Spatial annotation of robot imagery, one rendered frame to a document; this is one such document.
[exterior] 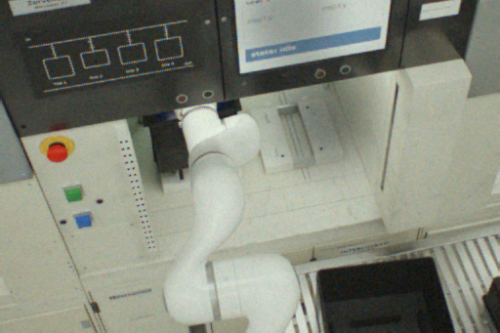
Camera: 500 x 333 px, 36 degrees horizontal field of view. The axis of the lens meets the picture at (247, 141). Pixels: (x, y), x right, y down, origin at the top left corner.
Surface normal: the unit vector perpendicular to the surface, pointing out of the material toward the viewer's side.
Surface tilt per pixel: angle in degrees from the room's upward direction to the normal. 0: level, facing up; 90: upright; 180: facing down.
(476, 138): 90
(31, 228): 90
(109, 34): 90
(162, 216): 0
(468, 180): 90
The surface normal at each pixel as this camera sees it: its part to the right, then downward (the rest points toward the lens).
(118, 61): 0.20, 0.76
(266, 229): -0.04, -0.63
